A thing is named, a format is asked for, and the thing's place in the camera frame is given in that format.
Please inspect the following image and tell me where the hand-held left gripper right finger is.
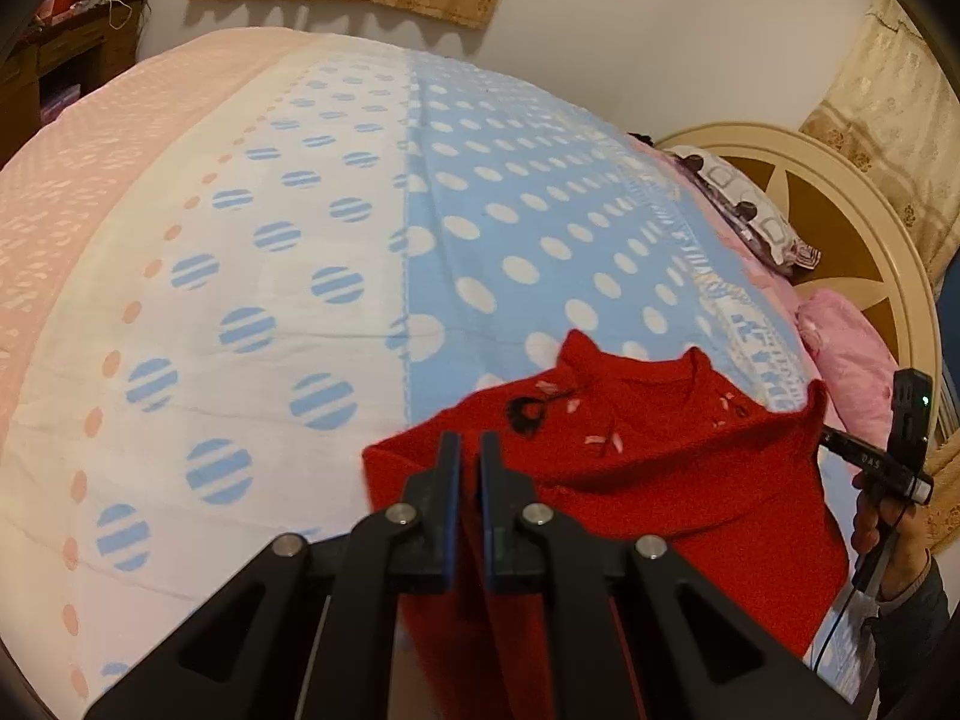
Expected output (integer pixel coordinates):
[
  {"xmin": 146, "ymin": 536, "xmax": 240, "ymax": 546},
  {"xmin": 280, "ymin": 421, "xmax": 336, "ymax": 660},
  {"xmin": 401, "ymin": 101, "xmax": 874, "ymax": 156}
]
[{"xmin": 478, "ymin": 432, "xmax": 857, "ymax": 720}]

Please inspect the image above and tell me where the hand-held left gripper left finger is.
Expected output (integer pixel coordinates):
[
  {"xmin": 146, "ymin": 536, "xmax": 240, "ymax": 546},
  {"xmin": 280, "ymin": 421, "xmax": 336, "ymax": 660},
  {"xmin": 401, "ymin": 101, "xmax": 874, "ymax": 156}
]
[{"xmin": 82, "ymin": 432, "xmax": 461, "ymax": 720}]

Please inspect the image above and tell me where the red embroidered sweater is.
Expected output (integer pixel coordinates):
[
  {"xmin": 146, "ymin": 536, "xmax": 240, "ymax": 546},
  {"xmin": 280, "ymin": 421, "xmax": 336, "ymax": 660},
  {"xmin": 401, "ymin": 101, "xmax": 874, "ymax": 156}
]
[{"xmin": 362, "ymin": 328, "xmax": 850, "ymax": 720}]

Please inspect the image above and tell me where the person's right forearm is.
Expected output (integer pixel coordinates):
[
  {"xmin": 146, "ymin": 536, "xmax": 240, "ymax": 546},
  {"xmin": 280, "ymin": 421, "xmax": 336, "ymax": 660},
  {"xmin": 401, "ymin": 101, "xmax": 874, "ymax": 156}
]
[{"xmin": 862, "ymin": 549, "xmax": 955, "ymax": 720}]

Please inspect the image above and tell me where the person's right hand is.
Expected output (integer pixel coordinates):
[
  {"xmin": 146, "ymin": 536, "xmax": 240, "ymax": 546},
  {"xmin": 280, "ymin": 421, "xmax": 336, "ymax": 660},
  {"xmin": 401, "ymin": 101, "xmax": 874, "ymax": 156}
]
[{"xmin": 850, "ymin": 469, "xmax": 932, "ymax": 602}]

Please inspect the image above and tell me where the beige curtain beside window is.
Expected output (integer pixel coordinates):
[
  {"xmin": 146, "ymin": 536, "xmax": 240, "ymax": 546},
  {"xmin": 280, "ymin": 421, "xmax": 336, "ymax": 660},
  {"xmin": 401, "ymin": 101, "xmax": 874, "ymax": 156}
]
[{"xmin": 925, "ymin": 435, "xmax": 960, "ymax": 550}]

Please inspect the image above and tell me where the dark window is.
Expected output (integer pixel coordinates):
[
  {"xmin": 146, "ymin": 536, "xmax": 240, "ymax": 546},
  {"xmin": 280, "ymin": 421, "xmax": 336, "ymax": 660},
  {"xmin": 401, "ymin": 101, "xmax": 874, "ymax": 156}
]
[{"xmin": 934, "ymin": 255, "xmax": 960, "ymax": 436}]

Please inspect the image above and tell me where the pink folded quilt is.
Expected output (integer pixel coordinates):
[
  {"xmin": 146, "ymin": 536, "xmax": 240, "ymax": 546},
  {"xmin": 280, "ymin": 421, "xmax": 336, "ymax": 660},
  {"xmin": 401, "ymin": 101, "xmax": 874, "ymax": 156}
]
[{"xmin": 795, "ymin": 289, "xmax": 899, "ymax": 445}]

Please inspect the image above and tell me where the cream and brown headboard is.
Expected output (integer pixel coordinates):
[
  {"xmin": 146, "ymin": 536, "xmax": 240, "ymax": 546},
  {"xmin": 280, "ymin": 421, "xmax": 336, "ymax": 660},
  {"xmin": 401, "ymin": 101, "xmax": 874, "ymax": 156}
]
[{"xmin": 654, "ymin": 120, "xmax": 943, "ymax": 466}]

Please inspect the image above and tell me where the patterned pillow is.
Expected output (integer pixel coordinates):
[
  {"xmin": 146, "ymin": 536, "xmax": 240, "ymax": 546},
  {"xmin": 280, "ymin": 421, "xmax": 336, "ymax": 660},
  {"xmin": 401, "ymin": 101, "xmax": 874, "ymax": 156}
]
[{"xmin": 666, "ymin": 146, "xmax": 823, "ymax": 276}]

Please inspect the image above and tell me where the polka dot bed sheet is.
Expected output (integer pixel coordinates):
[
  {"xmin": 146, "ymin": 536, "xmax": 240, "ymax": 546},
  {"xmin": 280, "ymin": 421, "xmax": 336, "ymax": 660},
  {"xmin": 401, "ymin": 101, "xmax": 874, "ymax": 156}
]
[{"xmin": 0, "ymin": 26, "xmax": 871, "ymax": 706}]

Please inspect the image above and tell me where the narrow beige curtain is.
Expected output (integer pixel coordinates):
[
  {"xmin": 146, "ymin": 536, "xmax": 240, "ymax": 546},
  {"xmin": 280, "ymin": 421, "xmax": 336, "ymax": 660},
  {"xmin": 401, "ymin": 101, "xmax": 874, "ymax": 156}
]
[{"xmin": 798, "ymin": 0, "xmax": 960, "ymax": 287}]

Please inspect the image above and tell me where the brown wooden desk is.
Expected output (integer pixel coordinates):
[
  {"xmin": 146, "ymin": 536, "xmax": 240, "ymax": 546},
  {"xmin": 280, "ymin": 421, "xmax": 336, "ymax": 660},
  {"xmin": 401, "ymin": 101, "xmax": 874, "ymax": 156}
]
[{"xmin": 0, "ymin": 0, "xmax": 151, "ymax": 166}]

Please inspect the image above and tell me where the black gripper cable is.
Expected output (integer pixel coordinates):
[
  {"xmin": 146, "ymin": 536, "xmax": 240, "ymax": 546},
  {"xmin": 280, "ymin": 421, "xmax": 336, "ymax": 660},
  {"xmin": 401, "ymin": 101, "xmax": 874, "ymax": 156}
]
[{"xmin": 811, "ymin": 581, "xmax": 863, "ymax": 672}]

